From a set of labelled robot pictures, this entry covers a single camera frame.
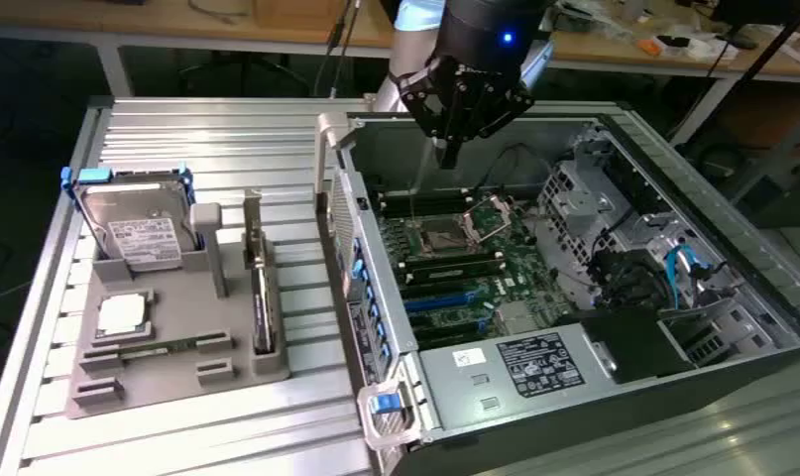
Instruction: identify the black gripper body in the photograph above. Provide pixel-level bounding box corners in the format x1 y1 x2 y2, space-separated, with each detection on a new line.
429 0 554 103

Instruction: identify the black gpu with metal bracket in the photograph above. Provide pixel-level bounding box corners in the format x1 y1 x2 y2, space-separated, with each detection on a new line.
240 187 280 357

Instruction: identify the black ram slot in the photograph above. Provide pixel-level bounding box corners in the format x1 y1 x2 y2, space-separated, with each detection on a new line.
375 189 474 205
377 200 475 218
393 249 500 267

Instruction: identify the open socket cover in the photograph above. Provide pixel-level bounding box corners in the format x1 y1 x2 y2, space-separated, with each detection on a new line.
462 195 518 244

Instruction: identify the silver disk bay cage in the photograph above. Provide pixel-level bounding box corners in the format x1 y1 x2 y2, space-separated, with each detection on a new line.
536 157 643 298

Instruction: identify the cpu socket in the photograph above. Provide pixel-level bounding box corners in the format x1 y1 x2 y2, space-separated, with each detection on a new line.
415 217 471 252

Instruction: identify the white black device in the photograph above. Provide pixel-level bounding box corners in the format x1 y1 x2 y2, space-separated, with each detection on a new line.
656 33 738 61

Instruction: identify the black installed ram stick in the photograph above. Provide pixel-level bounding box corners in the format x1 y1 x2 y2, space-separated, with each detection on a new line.
401 260 507 288

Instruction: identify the green motherboard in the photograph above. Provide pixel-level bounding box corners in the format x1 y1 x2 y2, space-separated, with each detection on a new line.
372 190 596 348

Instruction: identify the blue expansion slot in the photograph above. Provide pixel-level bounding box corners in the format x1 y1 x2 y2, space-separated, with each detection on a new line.
403 291 480 312

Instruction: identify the silver chipset heatsink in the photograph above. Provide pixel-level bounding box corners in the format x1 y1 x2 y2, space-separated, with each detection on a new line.
495 301 552 336

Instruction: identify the black slanted pole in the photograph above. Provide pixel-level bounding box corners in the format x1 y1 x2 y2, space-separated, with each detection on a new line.
735 17 800 90

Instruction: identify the black expansion slot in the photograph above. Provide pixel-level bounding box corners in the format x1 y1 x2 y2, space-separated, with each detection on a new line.
412 324 500 348

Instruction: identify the black box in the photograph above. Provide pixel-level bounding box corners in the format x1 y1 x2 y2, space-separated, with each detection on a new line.
735 158 800 229

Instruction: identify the hard disk in blue carrier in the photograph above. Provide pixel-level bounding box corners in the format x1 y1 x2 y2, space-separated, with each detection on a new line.
61 161 200 274

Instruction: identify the black fan shroud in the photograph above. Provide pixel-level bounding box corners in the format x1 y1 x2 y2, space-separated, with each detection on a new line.
580 306 699 387

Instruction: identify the grey power supply unit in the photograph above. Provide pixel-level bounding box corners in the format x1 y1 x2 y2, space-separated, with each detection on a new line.
415 324 623 431

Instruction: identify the grey parts rack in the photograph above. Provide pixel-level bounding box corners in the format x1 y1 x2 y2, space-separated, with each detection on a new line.
65 200 292 420

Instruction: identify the silver cpu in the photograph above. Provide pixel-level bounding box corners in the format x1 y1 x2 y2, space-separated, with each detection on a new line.
96 296 151 336

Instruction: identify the green ram stick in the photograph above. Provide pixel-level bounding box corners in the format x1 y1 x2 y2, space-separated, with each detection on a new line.
111 337 209 357

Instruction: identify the black open pc case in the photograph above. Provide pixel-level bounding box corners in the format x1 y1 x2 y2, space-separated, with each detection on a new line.
312 111 800 476

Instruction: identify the grey case foot blue tag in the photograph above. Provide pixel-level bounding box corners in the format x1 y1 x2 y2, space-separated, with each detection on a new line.
357 380 421 451

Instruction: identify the black looped wire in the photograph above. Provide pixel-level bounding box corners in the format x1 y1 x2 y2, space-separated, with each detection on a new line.
488 142 554 192

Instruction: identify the black hanging cable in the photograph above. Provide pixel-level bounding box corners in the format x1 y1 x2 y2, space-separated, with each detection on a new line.
312 0 363 98

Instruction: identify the wooden desk white frame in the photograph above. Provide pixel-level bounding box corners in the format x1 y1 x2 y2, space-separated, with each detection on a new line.
0 0 400 98
542 0 800 145

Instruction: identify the black coiled cable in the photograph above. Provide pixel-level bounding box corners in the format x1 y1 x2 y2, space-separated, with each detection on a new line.
694 141 738 179

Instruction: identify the black wire bundle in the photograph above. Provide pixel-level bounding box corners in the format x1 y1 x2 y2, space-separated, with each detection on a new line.
587 247 670 311

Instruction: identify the blue wire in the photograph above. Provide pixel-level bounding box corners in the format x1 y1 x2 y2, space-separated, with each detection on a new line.
663 236 714 311

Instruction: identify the silver slotted metal bracket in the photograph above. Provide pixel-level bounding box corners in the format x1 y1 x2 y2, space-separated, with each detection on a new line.
656 296 755 369

